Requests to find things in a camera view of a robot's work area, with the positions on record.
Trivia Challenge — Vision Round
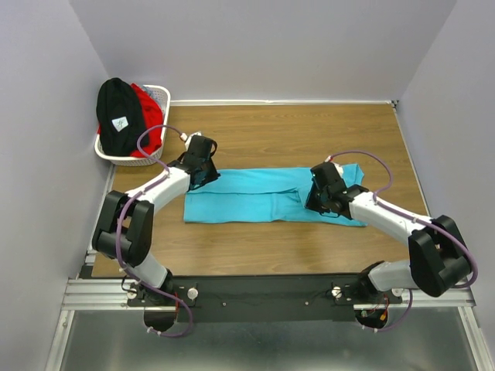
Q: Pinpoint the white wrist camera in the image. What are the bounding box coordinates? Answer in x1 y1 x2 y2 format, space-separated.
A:
179 131 202 145
333 164 344 178

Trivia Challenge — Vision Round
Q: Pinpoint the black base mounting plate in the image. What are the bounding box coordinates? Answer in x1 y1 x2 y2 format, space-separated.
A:
127 274 402 329

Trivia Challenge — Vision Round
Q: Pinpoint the cyan t shirt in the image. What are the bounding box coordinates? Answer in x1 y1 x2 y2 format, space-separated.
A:
183 167 366 227

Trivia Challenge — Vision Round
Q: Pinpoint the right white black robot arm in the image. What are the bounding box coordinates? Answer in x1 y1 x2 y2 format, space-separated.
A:
305 162 477 298

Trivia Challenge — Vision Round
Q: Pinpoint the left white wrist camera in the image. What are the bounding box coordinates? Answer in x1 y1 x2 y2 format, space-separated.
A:
179 131 202 145

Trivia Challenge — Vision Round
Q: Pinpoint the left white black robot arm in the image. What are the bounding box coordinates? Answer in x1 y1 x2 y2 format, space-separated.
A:
92 133 220 294

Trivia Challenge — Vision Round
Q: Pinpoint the grey patterned garment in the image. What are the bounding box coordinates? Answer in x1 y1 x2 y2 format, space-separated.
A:
142 85 155 98

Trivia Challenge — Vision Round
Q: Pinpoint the white plastic laundry basket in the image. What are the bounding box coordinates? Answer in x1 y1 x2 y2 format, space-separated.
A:
94 83 171 167

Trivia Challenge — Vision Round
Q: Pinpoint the black t shirt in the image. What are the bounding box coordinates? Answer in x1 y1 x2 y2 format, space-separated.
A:
96 77 146 157

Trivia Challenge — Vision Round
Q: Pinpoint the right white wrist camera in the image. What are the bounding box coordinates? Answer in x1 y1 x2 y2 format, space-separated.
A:
333 164 344 178

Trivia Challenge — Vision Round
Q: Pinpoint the red t shirt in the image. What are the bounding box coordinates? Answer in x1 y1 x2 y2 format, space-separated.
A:
96 77 163 158

